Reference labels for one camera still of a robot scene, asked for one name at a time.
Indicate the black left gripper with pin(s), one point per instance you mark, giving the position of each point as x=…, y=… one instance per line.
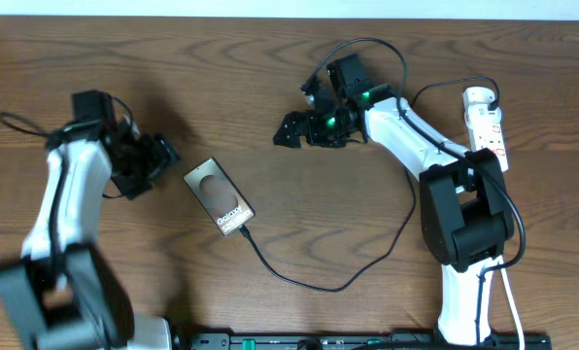
x=144, y=165

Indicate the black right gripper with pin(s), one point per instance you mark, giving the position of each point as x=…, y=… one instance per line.
x=311, y=135

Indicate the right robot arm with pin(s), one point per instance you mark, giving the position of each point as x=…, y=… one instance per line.
x=466, y=213

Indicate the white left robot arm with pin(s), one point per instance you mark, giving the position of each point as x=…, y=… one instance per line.
x=61, y=293

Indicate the white USB charger adapter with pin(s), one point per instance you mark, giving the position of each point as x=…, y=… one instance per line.
x=480, y=96

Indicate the white power strip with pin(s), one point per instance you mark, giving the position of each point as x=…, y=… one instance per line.
x=485, y=131

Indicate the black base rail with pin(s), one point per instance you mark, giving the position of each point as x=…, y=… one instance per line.
x=227, y=341

